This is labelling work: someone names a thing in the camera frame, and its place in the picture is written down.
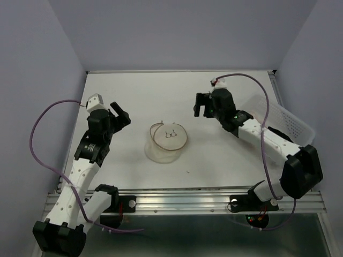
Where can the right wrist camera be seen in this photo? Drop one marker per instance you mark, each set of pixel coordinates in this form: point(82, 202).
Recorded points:
point(218, 83)

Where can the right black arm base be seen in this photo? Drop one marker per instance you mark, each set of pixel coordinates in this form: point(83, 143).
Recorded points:
point(257, 216)

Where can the aluminium mounting rail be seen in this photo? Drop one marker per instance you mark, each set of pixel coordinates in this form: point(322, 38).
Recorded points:
point(202, 202)

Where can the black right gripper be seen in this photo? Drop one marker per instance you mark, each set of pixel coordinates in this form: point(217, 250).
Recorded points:
point(202, 99)

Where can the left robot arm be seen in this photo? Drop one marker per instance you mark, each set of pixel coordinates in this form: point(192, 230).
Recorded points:
point(65, 228)

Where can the white mesh laundry bag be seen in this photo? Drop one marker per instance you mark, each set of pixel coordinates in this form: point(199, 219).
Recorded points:
point(166, 142)

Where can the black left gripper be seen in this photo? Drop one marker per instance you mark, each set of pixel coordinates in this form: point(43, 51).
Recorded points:
point(122, 120)

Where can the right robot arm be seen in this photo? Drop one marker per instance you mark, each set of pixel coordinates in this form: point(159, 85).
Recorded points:
point(301, 168)

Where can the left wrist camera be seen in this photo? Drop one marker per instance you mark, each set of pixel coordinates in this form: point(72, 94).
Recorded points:
point(94, 102)

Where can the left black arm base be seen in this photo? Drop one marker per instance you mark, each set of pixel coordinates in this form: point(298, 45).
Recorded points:
point(113, 216)

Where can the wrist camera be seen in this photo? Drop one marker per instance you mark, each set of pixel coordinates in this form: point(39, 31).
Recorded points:
point(218, 83)
point(94, 102)

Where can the white perforated plastic basket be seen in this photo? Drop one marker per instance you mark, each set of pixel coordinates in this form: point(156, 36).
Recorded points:
point(279, 118)

